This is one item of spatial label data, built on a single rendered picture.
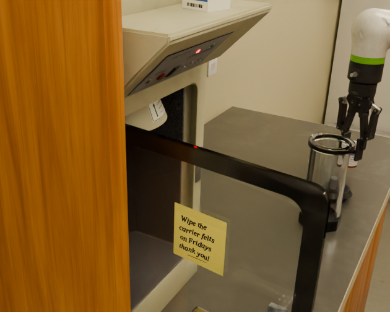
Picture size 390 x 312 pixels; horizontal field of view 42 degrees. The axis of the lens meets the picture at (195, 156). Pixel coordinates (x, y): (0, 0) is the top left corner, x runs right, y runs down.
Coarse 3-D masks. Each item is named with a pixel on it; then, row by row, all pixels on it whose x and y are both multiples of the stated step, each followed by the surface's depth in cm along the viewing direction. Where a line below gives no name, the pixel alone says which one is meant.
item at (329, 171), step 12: (324, 132) 124; (312, 144) 117; (324, 144) 124; (336, 144) 123; (348, 144) 120; (312, 156) 119; (324, 156) 116; (336, 156) 116; (348, 156) 117; (312, 168) 120; (324, 168) 118; (336, 168) 117; (312, 180) 121; (324, 180) 119; (336, 180) 118; (336, 192) 120; (336, 204) 122; (336, 216) 124
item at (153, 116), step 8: (152, 104) 82; (160, 104) 85; (136, 112) 80; (144, 112) 81; (152, 112) 82; (160, 112) 84; (128, 120) 79; (136, 120) 80; (144, 120) 81; (152, 120) 82; (160, 120) 84; (144, 128) 81; (152, 128) 82
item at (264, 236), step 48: (144, 144) 62; (192, 144) 58; (144, 192) 65; (192, 192) 60; (240, 192) 55; (288, 192) 52; (144, 240) 68; (240, 240) 58; (288, 240) 54; (144, 288) 71; (192, 288) 65; (240, 288) 60; (288, 288) 56
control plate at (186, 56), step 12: (228, 36) 76; (192, 48) 66; (204, 48) 71; (168, 60) 62; (180, 60) 67; (192, 60) 73; (156, 72) 64; (168, 72) 70; (180, 72) 76; (144, 84) 66
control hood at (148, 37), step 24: (240, 0) 83; (144, 24) 60; (168, 24) 61; (192, 24) 61; (216, 24) 65; (240, 24) 74; (144, 48) 57; (168, 48) 57; (216, 48) 79; (144, 72) 60
